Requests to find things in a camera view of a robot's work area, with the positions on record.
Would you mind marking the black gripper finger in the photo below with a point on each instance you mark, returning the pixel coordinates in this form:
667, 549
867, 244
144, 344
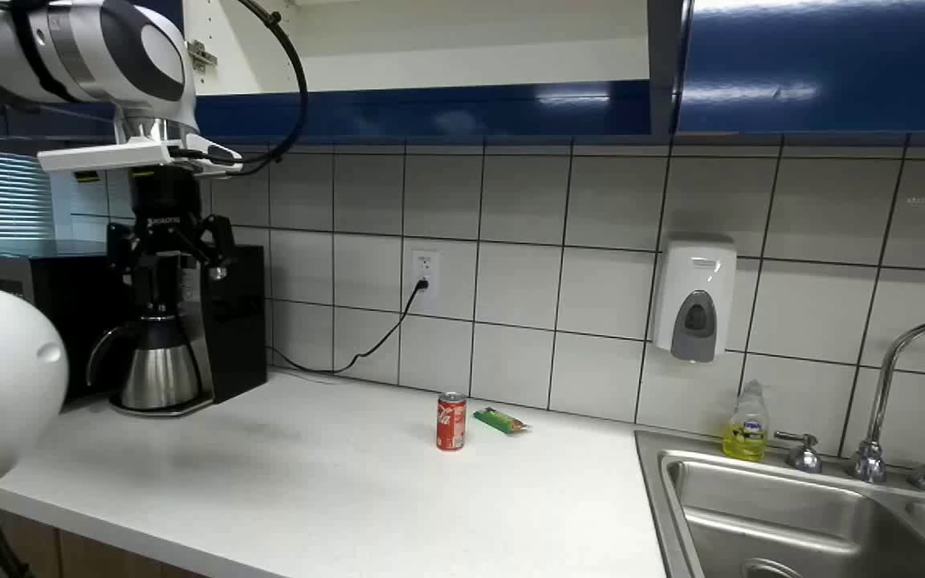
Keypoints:
218, 241
127, 241

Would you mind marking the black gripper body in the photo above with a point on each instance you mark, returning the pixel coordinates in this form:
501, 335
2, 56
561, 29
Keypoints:
166, 202

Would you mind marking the red soda can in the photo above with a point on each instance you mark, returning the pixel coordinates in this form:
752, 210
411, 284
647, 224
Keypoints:
451, 421

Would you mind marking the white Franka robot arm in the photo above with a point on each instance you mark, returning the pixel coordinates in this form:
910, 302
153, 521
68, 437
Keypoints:
80, 48

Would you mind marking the wooden base cabinet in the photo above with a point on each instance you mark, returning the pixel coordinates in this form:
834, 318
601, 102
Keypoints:
89, 557

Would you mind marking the closed blue cabinet door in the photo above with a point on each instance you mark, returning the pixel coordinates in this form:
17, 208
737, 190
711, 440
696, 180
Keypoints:
827, 64

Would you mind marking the black coffee maker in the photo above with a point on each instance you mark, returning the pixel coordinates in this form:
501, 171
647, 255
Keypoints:
232, 315

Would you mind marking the black microwave oven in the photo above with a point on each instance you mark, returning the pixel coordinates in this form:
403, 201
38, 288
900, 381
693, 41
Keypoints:
73, 315

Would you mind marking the stainless steel coffee carafe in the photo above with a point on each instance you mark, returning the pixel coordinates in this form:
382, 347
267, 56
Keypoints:
159, 371

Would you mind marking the green snack packet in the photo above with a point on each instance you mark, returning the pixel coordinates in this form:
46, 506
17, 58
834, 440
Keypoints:
500, 421

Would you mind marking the yellow dish soap bottle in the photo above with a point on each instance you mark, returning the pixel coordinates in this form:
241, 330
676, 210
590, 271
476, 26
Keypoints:
745, 428

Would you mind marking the stainless steel sink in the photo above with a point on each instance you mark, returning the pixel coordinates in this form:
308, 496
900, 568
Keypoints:
804, 515

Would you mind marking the chrome sink faucet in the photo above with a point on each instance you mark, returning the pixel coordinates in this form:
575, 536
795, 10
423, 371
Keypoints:
886, 374

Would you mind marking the white wall outlet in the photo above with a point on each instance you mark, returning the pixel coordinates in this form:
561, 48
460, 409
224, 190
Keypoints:
426, 276

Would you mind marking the white wall soap dispenser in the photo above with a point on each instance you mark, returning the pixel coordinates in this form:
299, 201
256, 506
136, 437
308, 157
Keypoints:
696, 294

